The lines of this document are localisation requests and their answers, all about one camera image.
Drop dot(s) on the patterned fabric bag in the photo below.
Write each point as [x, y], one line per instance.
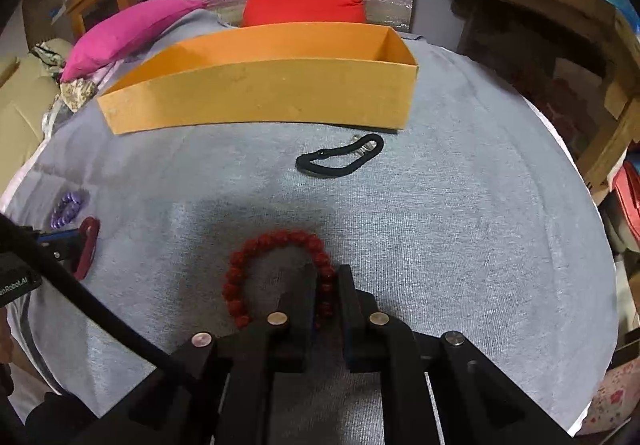
[72, 96]

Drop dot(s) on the grey blanket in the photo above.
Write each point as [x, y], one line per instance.
[472, 218]

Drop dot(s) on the orange cardboard box tray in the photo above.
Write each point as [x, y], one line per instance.
[347, 74]

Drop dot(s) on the beige leather sofa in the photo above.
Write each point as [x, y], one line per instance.
[28, 90]

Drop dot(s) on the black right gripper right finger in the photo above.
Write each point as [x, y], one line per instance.
[436, 390]

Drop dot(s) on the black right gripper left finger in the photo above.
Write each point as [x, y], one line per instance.
[232, 402]

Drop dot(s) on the magenta pillow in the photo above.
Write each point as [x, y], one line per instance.
[123, 34]

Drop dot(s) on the maroon ring bangle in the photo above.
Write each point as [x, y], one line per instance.
[88, 232]

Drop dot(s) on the wooden shelf table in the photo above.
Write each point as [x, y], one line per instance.
[604, 28]

